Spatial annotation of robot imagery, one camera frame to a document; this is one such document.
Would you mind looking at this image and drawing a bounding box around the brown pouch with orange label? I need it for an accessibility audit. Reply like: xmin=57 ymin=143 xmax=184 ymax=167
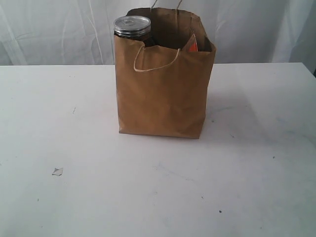
xmin=182 ymin=34 xmax=198 ymax=52

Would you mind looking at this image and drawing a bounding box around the dark can with pull-tab lid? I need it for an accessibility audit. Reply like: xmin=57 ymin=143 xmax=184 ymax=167
xmin=114 ymin=15 xmax=155 ymax=47

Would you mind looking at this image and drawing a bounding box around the brown paper shopping bag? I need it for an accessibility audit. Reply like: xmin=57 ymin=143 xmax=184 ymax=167
xmin=114 ymin=7 xmax=216 ymax=139

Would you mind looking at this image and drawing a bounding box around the small torn tape scrap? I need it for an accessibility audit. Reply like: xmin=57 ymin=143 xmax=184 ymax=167
xmin=52 ymin=168 xmax=63 ymax=177

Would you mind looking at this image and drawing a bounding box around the white backdrop curtain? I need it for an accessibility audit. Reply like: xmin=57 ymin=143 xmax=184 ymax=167
xmin=0 ymin=0 xmax=316 ymax=71

